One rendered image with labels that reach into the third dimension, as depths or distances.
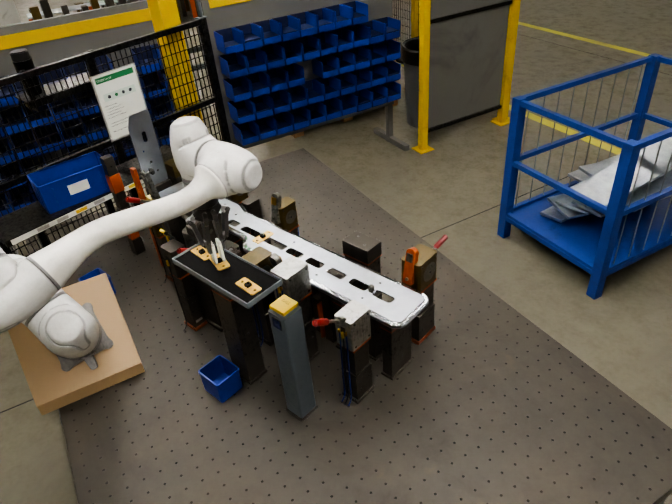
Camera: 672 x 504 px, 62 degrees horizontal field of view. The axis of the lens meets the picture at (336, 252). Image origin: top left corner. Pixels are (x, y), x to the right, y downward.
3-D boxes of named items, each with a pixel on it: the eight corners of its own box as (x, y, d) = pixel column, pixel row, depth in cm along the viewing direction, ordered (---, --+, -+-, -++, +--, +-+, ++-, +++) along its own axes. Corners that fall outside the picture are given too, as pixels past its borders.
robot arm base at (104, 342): (70, 383, 191) (67, 383, 186) (38, 327, 192) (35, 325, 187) (120, 355, 198) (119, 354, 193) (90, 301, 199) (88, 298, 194)
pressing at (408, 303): (438, 295, 180) (438, 291, 179) (396, 334, 167) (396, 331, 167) (185, 180, 259) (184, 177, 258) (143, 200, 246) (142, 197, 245)
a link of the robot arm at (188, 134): (169, 175, 150) (200, 189, 143) (154, 121, 141) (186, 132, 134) (201, 160, 157) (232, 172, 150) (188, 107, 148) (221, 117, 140)
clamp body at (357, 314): (375, 388, 188) (370, 308, 167) (352, 411, 182) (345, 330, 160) (358, 378, 193) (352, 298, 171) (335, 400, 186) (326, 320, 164)
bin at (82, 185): (118, 188, 249) (109, 161, 241) (48, 215, 234) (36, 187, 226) (104, 176, 259) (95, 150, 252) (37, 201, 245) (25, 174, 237)
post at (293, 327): (318, 406, 184) (303, 307, 158) (302, 422, 179) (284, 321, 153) (301, 395, 188) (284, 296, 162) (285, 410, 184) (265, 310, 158)
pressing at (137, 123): (168, 178, 259) (148, 108, 239) (147, 189, 252) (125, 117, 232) (168, 178, 259) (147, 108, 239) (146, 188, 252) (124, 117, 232)
